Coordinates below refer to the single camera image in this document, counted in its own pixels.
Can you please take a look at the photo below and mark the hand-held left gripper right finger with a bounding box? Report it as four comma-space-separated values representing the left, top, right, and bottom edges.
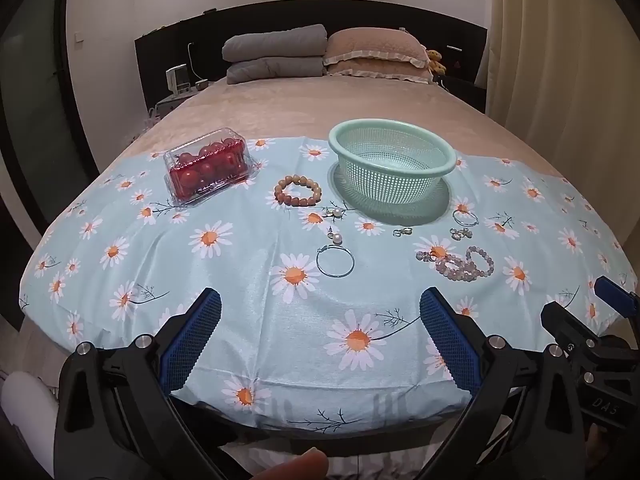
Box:
419, 287, 583, 480

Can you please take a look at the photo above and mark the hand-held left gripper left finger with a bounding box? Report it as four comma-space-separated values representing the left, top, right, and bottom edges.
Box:
54, 287, 251, 480

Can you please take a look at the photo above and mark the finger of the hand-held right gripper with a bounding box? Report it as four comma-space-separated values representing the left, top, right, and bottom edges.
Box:
594, 276, 640, 320
541, 300, 602, 362

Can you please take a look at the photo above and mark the pink bead bracelet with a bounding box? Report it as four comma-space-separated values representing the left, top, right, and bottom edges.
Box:
434, 245, 495, 284

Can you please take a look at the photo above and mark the clear crystal bracelet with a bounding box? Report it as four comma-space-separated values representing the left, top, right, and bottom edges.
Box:
414, 247, 454, 264

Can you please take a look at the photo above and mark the large silver bangle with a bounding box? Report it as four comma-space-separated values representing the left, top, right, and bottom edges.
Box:
315, 244, 356, 279

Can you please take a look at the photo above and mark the orange bead bracelet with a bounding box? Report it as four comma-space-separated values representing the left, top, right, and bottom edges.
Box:
274, 174, 323, 209

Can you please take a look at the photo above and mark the green plastic mesh basket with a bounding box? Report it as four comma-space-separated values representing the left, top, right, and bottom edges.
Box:
328, 119, 457, 221

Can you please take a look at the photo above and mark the person's right hand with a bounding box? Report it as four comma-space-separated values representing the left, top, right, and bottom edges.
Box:
585, 424, 640, 480

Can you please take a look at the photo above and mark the person's left hand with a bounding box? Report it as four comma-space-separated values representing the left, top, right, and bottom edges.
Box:
249, 447, 331, 480

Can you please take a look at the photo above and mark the daisy print cloth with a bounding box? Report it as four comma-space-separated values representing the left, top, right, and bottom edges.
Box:
19, 136, 637, 433

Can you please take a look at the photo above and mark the clear box of cherry tomatoes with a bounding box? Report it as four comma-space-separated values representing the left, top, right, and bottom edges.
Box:
163, 127, 259, 209

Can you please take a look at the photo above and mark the cream curtain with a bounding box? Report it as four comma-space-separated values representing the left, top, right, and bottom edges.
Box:
472, 0, 640, 196

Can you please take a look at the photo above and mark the dark bedside table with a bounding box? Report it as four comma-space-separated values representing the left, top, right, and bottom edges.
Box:
434, 72, 488, 115

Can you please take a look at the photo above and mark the beige bed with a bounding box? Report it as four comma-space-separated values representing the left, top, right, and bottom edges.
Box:
20, 71, 640, 461

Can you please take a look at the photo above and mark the white bedside appliance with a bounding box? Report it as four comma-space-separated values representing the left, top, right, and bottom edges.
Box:
166, 64, 193, 96

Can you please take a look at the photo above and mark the beige ruffled pillow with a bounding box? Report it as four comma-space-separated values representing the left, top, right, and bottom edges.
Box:
322, 58, 433, 84
322, 28, 431, 68

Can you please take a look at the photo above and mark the grey folded blanket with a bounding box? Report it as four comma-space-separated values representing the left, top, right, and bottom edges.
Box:
226, 56, 325, 85
222, 23, 328, 61

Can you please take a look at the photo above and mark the black headboard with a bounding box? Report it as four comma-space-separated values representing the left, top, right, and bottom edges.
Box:
134, 0, 488, 126

